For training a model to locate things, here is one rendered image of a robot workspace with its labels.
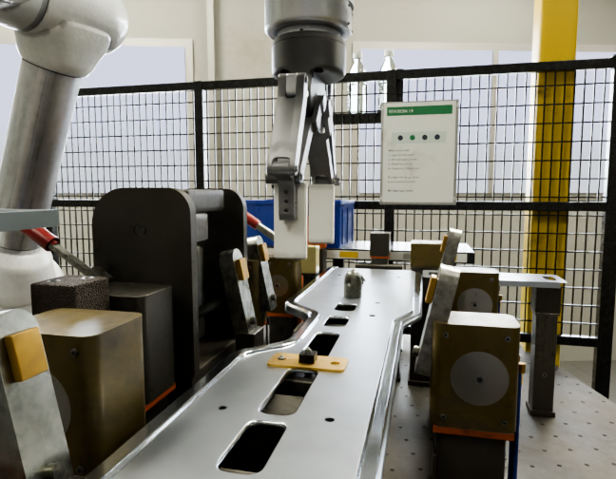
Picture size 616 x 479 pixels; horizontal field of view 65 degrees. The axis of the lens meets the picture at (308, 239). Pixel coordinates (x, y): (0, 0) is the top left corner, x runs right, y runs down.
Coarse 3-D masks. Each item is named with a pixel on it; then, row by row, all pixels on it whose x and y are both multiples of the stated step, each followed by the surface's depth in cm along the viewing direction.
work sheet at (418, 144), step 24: (384, 120) 146; (408, 120) 144; (432, 120) 142; (456, 120) 141; (384, 144) 146; (408, 144) 145; (432, 144) 143; (456, 144) 142; (384, 168) 147; (408, 168) 145; (432, 168) 144; (456, 168) 142; (384, 192) 148; (408, 192) 146; (432, 192) 144
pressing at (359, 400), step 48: (336, 288) 92; (384, 288) 92; (384, 336) 61; (240, 384) 46; (336, 384) 46; (384, 384) 47; (144, 432) 36; (192, 432) 37; (240, 432) 37; (288, 432) 37; (336, 432) 37; (384, 432) 38
